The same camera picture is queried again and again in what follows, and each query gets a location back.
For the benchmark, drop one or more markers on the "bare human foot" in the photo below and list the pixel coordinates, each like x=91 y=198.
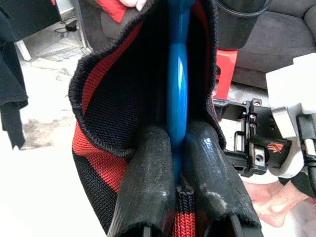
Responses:
x=271 y=205

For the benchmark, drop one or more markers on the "black plastic bucket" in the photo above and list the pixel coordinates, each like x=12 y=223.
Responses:
x=237 y=27

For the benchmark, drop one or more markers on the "blue plastic hanger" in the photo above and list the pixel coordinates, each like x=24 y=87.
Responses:
x=177 y=86

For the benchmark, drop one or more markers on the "black shirt with green logo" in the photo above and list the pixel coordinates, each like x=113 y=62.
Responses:
x=10 y=86

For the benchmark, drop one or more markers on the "black jersey with red stripes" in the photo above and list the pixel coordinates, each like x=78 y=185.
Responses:
x=118 y=103

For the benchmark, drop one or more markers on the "red cushion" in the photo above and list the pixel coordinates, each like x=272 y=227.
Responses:
x=113 y=11

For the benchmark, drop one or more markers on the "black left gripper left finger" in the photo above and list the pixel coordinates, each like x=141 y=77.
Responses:
x=148 y=177

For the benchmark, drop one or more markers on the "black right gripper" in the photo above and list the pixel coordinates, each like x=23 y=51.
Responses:
x=256 y=128

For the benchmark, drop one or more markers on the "pink cat face pillow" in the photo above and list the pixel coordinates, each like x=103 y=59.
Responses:
x=133 y=3

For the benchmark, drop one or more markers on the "dark grey fabric sofa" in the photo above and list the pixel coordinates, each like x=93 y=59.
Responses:
x=276 y=37

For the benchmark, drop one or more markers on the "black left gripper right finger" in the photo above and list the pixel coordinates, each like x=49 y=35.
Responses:
x=217 y=187

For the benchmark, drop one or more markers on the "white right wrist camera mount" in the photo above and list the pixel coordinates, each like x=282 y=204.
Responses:
x=284 y=84

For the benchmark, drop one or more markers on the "red plastic stool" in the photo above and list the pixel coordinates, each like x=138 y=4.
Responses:
x=225 y=71

